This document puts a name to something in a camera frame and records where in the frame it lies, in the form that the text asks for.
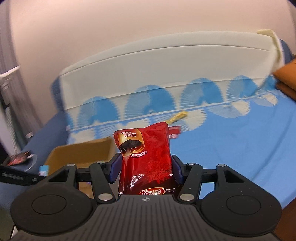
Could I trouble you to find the red black snack bar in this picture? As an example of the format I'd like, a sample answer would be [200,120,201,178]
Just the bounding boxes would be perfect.
[169,126,182,139]

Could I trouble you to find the red snack pouch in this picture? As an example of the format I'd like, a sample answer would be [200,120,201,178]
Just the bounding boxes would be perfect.
[113,122,177,195]

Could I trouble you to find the white charging cable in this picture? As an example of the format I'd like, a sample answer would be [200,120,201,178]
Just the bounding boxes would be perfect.
[23,153,38,172]

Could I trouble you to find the yellow snack bar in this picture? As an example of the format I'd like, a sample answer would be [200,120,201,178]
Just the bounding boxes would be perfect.
[165,111,188,125]

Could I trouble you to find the blue white patterned sheet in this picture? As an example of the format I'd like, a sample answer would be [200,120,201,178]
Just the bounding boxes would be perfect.
[52,30,295,207]

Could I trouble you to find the open cardboard box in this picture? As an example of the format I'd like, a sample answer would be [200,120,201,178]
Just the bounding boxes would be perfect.
[45,137,117,200]

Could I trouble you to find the blue stick packet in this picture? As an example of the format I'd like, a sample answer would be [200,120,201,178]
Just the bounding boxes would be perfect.
[39,165,49,177]

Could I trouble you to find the grey curtain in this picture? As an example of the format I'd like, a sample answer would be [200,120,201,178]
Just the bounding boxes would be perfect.
[1,1,42,150]

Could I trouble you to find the black smartphone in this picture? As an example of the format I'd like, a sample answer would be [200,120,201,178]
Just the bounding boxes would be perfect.
[6,151,31,166]

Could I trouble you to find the orange cushion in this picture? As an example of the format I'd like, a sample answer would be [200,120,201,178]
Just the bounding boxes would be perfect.
[273,59,296,101]

